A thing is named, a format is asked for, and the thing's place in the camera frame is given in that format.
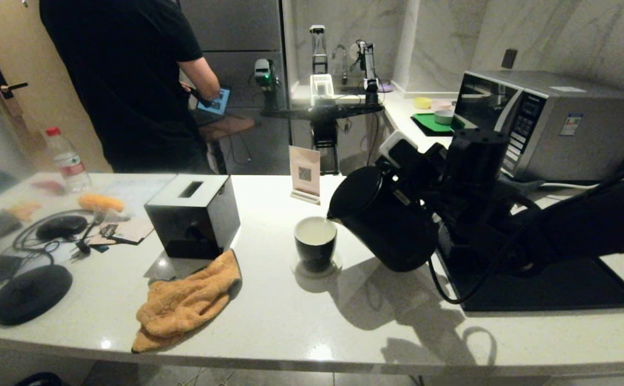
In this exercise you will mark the background robot arm black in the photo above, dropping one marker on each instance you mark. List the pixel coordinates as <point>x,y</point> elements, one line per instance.
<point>368,67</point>

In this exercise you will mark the wooden side table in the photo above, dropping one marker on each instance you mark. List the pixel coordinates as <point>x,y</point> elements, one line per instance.
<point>231,126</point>

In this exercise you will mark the brown tea packet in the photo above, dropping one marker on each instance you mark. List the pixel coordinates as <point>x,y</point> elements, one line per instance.
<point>131,231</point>

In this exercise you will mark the yellow corn toy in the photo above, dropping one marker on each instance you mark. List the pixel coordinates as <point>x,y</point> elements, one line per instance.
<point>100,203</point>

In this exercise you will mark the laptop with blue screen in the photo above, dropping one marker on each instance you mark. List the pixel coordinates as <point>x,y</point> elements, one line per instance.
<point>215,102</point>

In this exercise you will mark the metal faucet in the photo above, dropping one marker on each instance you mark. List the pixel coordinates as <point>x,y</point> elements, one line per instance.
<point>343,67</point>

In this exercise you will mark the yellow bowl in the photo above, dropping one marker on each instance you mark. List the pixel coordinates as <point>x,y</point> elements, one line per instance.
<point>422,103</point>

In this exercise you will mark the black power plug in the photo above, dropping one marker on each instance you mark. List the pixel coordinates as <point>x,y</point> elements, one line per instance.
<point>82,247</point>

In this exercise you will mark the dark wall socket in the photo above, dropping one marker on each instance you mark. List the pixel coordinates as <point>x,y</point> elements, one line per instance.
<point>509,59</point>

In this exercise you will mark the orange toy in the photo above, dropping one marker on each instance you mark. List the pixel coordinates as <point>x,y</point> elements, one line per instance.
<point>25,213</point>

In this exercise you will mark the grey cloth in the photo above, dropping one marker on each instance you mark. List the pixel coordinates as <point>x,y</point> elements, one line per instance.
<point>526,186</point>

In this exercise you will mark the person in black shirt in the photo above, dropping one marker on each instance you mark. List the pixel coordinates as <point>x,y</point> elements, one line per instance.
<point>119,80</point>

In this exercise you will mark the pale green bowl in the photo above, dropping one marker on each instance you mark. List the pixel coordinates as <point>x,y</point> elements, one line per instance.
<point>443,117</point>

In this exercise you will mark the green tray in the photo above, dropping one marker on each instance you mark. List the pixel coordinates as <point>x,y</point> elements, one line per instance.
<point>424,123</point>

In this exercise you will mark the white basket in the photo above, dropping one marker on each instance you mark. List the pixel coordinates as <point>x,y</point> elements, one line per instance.
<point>312,90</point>

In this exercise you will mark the pink bowl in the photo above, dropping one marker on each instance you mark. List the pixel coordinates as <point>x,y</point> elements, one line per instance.
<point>440,105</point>

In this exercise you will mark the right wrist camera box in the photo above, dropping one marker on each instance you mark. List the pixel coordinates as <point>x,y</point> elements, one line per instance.
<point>398,147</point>

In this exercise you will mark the black tissue box white lid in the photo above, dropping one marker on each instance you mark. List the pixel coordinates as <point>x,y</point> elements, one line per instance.
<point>193,225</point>

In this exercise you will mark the background robot arm green light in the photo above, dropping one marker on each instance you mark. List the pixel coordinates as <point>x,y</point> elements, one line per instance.
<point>262,74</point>

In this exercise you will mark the black serving tray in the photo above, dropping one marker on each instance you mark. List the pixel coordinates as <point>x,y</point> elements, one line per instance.
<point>558,292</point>

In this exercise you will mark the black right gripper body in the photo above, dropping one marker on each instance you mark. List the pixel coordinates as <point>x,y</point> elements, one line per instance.
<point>432,182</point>

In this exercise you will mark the silver microwave oven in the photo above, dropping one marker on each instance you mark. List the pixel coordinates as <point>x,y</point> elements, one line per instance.
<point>585,134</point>

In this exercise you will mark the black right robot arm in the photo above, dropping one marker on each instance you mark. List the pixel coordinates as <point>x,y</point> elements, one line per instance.
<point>585,220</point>

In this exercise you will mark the orange microfiber cloth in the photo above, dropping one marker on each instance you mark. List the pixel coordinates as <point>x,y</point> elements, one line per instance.
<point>183,305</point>

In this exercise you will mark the QR code sign stand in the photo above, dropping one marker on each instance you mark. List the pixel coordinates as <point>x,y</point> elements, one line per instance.
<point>304,171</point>

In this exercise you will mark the black electric kettle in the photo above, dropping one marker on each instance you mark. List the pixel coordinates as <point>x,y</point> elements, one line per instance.
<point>392,230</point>

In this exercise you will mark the black computer mouse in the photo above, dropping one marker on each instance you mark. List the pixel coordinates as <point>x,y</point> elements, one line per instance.
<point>61,228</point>

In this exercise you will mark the black round kettle base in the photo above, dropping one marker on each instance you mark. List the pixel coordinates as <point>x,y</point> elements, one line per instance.
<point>29,295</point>

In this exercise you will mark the grey refrigerator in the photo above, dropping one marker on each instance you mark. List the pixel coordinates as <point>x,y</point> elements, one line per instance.
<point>237,32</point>

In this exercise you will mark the red chili toy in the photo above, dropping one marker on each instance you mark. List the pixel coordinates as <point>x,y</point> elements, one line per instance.
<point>49,187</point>

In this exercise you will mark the black mug white inside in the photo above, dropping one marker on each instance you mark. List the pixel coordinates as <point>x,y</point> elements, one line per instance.
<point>314,254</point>

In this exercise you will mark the water bottle red cap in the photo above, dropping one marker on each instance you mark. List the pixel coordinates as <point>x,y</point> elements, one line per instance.
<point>69,165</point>

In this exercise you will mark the black background robot stand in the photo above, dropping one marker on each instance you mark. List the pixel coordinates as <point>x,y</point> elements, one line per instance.
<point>322,134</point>

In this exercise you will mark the black round base part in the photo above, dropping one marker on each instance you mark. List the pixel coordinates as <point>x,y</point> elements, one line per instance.
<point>38,380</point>

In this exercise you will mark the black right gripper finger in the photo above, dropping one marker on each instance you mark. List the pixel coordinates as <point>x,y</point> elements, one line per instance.
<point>409,199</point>

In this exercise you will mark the clear plastic wrapper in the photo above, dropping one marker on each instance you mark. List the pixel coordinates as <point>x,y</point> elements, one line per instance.
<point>112,217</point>

